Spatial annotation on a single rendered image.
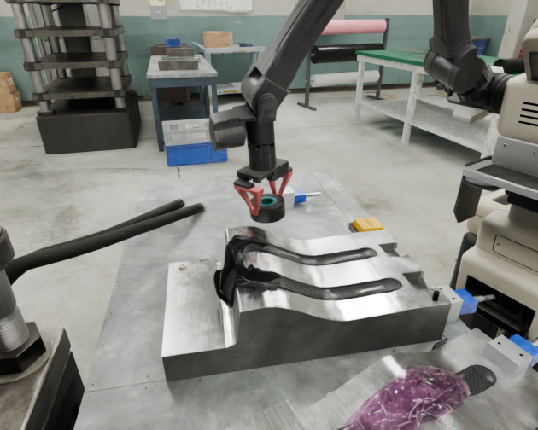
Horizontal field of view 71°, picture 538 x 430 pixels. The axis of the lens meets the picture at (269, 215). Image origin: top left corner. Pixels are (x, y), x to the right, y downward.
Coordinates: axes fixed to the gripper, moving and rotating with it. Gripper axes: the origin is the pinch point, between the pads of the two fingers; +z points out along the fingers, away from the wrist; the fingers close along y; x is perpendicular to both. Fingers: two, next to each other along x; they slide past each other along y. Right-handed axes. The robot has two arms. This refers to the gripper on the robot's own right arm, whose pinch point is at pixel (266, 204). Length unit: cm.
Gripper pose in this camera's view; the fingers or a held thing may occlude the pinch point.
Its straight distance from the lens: 84.5
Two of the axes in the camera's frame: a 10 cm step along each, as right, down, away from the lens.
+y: -6.2, 4.2, -6.6
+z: 0.7, 8.7, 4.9
